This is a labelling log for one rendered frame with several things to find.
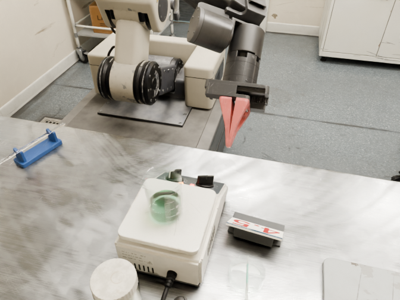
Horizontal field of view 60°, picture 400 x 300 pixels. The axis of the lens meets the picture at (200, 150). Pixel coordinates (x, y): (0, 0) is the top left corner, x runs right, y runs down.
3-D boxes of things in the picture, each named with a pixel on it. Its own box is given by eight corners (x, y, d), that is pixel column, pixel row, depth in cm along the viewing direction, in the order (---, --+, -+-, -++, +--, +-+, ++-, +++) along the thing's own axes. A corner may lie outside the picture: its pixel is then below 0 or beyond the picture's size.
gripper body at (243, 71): (267, 96, 53) (274, 52, 54) (203, 88, 55) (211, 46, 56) (266, 109, 60) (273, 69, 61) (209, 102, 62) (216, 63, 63)
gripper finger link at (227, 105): (257, 147, 52) (266, 88, 53) (211, 140, 53) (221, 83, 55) (258, 155, 58) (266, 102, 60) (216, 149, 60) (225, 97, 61)
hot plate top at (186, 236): (147, 180, 58) (146, 176, 57) (217, 193, 55) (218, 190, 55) (115, 238, 49) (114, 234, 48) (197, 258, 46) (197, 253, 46)
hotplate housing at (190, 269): (162, 181, 68) (159, 150, 63) (228, 194, 66) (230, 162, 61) (112, 283, 52) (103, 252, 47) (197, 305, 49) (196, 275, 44)
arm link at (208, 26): (265, -7, 61) (240, 30, 68) (205, -34, 57) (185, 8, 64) (271, 38, 54) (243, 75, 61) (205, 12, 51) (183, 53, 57)
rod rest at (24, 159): (53, 138, 79) (49, 125, 77) (63, 143, 78) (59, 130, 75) (13, 162, 73) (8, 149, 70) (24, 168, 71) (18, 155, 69)
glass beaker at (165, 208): (175, 195, 54) (172, 156, 49) (190, 219, 51) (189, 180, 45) (138, 209, 52) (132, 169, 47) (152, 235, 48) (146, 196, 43)
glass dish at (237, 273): (269, 272, 53) (271, 264, 52) (255, 302, 50) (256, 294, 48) (237, 256, 55) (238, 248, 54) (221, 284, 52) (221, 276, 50)
